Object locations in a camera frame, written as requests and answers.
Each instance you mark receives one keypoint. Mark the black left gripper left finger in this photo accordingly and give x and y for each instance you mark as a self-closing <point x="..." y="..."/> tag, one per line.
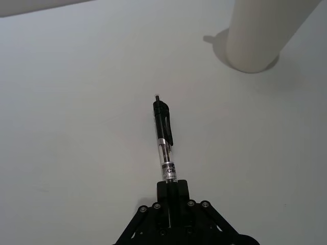
<point x="150" y="217"/>

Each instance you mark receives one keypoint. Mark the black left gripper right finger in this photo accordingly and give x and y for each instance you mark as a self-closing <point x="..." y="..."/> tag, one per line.
<point x="189" y="214"/>

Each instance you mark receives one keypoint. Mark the cream vacuum bottle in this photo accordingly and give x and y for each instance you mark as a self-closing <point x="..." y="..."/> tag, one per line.
<point x="255" y="38"/>

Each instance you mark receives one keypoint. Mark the white table cloth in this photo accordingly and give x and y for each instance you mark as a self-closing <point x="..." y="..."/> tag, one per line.
<point x="76" y="114"/>

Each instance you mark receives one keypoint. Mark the black clear ballpoint pen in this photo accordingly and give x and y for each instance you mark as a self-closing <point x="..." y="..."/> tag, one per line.
<point x="161" y="122"/>

